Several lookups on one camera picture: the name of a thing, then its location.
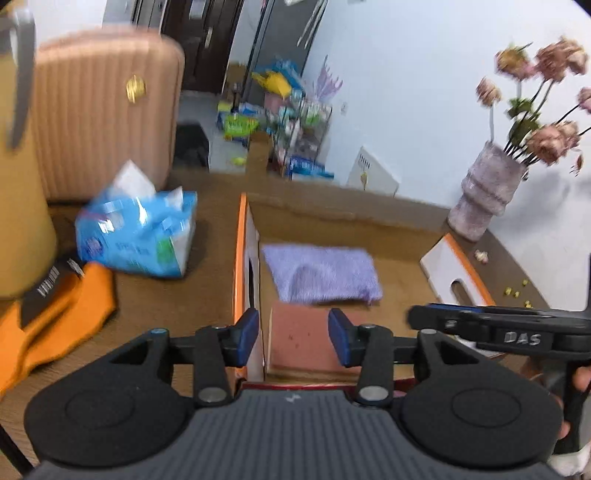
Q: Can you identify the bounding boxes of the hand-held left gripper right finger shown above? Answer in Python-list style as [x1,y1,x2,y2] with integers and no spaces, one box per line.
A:
[328,308,485,409]

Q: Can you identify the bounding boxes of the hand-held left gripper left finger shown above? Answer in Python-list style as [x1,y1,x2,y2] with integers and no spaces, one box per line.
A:
[108,308,260,408]

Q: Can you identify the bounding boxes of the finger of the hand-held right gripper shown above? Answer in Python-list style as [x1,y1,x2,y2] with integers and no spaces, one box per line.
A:
[407,303,495,344]

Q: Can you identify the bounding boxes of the orange cardboard box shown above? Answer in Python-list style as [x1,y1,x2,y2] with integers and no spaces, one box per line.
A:
[232,191,509,393]

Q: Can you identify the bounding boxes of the person's right forearm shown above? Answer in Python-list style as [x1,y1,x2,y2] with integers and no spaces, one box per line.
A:
[549,451,591,477]

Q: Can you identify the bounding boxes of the person's right hand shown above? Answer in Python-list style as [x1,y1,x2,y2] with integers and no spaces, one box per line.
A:
[557,367,591,441]

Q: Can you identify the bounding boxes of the scattered yellow crumbs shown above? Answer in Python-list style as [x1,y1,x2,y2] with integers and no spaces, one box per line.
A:
[502,276,533,308]

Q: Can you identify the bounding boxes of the purple towel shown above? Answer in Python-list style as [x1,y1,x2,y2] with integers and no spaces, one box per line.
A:
[261,244,384,306]

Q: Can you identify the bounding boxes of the mottled pink ceramic vase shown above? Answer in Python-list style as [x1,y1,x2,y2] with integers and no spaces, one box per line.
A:
[447,141,529,242]

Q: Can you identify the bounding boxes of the blue tissue pack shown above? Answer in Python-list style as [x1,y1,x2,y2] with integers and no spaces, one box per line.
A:
[75,161,198,279]

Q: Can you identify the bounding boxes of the blue product box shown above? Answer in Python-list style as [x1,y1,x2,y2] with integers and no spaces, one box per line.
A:
[285,154,335,182]

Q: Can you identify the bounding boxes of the brown cardboard carton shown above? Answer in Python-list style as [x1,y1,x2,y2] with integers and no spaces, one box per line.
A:
[246,131,274,175]

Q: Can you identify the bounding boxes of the orange fabric bag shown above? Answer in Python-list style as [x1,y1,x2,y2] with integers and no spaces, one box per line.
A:
[0,258,116,398]

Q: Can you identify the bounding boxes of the black bin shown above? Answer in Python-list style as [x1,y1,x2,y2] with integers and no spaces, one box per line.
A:
[173,122,211,170]

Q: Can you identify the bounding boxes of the dried pink rose bouquet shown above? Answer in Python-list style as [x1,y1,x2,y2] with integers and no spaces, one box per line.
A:
[475,37,591,177]

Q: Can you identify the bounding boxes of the pink ribbed suitcase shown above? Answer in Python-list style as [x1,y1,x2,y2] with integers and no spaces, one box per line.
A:
[32,25,185,202]

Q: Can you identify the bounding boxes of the dark wooden door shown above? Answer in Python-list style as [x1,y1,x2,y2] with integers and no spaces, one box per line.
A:
[133,0,245,96]

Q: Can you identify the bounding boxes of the wire rack with goods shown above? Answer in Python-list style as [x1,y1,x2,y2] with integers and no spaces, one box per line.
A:
[264,60,333,178]

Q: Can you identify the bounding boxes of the purple wall decoration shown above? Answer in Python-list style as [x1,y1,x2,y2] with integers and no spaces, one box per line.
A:
[313,55,345,103]

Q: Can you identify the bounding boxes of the yellow bin with grey handle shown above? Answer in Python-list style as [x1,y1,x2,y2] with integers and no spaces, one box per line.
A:
[0,9,58,301]

